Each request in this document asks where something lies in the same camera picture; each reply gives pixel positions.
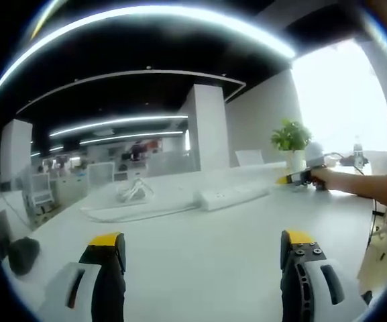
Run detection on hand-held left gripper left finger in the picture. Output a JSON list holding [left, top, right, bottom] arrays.
[[38, 231, 127, 322]]

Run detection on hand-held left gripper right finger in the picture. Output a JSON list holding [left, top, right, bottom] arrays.
[[279, 229, 365, 322]]

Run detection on white power strip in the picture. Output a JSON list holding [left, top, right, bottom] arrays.
[[192, 185, 270, 213]]

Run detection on white power strip cable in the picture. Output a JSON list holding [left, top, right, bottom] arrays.
[[78, 203, 199, 223]]

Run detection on clear plastic object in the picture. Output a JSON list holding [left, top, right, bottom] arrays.
[[115, 178, 155, 205]]

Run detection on white desk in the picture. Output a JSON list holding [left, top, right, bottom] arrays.
[[1, 160, 380, 322]]

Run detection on person's right hand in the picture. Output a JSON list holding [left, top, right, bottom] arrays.
[[309, 166, 337, 193]]

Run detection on green plant in white pot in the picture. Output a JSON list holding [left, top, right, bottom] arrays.
[[270, 117, 313, 172]]

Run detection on clear bottle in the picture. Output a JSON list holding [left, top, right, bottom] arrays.
[[353, 135, 366, 166]]

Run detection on white chair backrest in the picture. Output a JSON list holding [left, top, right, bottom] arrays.
[[234, 149, 265, 167]]

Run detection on black lumpy object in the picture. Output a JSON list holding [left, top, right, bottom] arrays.
[[7, 236, 42, 276]]

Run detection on white mesh office chair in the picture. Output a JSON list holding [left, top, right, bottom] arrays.
[[30, 173, 54, 207], [87, 161, 116, 189]]

